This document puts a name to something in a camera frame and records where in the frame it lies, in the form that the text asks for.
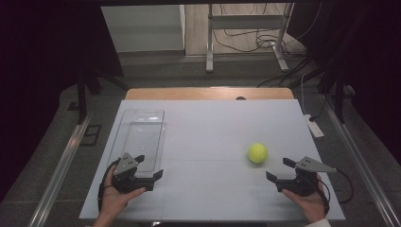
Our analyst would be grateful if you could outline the white power cable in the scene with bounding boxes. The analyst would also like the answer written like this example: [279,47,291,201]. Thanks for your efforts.
[300,73,309,116]

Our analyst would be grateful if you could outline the clear plastic tray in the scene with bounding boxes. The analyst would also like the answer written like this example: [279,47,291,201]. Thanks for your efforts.
[108,108,167,178]

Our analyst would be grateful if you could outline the person's left hand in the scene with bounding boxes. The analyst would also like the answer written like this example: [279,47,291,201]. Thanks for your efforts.
[99,164,148,219]

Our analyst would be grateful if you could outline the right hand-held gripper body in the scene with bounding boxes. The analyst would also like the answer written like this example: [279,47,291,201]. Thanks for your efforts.
[275,156,337,198]

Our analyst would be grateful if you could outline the dark curtain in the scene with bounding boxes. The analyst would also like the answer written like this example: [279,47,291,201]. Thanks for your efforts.
[0,0,125,202]
[287,0,401,159]

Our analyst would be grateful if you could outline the white cabinet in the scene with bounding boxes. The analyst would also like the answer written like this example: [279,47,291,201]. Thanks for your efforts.
[100,4,186,54]

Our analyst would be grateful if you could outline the white board mat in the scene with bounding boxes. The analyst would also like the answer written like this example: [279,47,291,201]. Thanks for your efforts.
[78,99,346,221]

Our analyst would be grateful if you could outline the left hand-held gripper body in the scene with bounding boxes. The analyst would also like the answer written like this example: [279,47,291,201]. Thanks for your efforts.
[112,152,155,194]

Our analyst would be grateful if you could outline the white power strip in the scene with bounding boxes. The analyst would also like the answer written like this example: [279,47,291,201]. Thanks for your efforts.
[303,113,325,139]

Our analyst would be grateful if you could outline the left hand-held gripper cable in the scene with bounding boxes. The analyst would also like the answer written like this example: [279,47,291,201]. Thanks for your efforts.
[96,158,122,214]

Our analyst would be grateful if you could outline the aluminium floor rail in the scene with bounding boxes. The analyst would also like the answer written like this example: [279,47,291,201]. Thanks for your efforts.
[322,94,401,227]
[27,113,93,227]

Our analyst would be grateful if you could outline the black stand leg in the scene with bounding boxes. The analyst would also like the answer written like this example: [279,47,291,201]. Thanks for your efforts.
[288,66,348,125]
[76,69,130,126]

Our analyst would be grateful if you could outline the hand-held gripper cable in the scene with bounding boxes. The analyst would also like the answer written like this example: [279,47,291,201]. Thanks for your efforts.
[321,167,355,216]
[96,158,122,214]

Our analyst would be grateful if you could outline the yellow tennis ball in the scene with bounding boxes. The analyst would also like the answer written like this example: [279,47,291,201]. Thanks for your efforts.
[247,142,270,165]

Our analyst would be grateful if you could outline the black floor cable bundle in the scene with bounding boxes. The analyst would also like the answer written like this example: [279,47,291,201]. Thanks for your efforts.
[212,2,323,89]

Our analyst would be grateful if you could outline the black floor frame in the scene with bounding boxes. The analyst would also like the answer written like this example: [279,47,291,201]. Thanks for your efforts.
[78,124,103,148]

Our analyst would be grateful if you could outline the person's right hand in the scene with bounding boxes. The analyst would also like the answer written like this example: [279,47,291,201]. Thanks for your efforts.
[281,174,328,224]

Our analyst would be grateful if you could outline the grey metal desk frame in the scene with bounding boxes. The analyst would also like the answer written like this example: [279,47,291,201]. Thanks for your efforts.
[205,2,295,74]

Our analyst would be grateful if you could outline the right hand-held gripper cable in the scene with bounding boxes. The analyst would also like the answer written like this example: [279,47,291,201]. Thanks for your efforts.
[321,167,355,216]

